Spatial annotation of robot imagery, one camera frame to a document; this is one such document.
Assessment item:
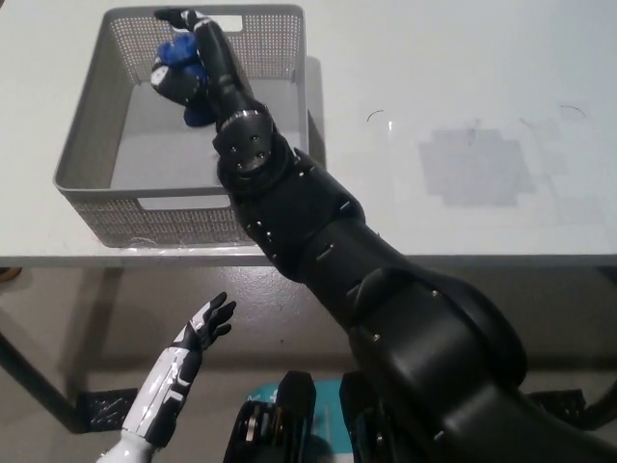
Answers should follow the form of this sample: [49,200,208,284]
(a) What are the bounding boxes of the white and black left hand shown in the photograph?
[120,290,238,447]

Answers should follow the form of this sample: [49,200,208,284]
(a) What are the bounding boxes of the black and teal robot body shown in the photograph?
[224,369,387,463]

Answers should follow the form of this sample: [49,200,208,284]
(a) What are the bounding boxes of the black and white right hand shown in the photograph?
[149,8,253,123]

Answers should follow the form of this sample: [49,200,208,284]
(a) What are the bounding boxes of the grey perforated plastic basket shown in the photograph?
[51,4,310,249]

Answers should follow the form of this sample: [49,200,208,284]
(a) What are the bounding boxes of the blue rook chess piece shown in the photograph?
[157,37,217,128]

